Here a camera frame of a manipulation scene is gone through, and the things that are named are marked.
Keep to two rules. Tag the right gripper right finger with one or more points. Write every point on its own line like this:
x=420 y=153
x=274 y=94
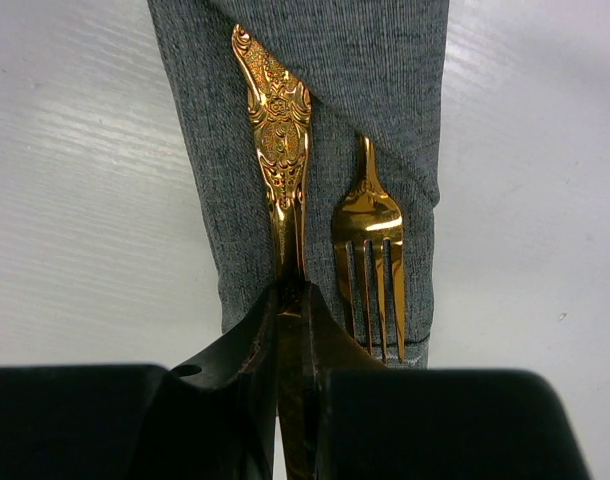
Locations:
x=334 y=369

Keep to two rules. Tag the gold knife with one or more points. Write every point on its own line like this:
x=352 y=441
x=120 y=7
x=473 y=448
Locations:
x=280 y=112

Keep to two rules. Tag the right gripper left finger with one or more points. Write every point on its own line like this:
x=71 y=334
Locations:
x=236 y=379

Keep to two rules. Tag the gold fork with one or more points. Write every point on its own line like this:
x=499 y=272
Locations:
x=368 y=239

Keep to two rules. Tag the grey cloth napkin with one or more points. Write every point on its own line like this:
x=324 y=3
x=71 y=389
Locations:
x=373 y=68

